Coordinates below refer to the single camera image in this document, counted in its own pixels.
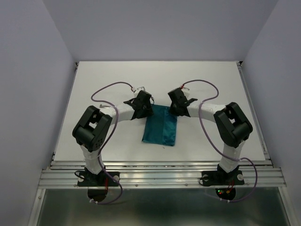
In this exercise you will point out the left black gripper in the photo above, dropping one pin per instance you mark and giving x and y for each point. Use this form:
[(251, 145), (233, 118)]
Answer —
[(149, 112)]

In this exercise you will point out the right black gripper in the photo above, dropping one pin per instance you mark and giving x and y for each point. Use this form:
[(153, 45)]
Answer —
[(172, 111)]

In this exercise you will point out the teal cloth napkin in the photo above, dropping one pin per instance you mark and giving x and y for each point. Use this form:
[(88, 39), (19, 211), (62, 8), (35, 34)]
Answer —
[(161, 127)]

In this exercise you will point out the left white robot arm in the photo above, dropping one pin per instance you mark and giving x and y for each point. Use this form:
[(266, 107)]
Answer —
[(94, 129)]

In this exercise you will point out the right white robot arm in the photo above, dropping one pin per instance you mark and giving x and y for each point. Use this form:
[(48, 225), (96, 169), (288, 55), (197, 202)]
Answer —
[(234, 129)]

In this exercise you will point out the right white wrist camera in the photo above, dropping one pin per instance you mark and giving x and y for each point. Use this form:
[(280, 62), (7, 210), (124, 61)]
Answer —
[(186, 91)]

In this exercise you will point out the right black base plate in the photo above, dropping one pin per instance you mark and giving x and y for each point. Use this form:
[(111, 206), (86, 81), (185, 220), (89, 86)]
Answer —
[(220, 178)]

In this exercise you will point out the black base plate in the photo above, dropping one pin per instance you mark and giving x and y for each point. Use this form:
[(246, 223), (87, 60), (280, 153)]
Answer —
[(88, 179), (220, 178)]

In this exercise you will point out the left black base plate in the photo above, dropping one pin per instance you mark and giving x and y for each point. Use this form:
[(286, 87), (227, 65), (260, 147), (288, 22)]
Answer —
[(88, 179)]

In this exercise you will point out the aluminium front rail frame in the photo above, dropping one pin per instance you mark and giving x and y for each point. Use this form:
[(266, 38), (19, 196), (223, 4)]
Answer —
[(164, 193)]

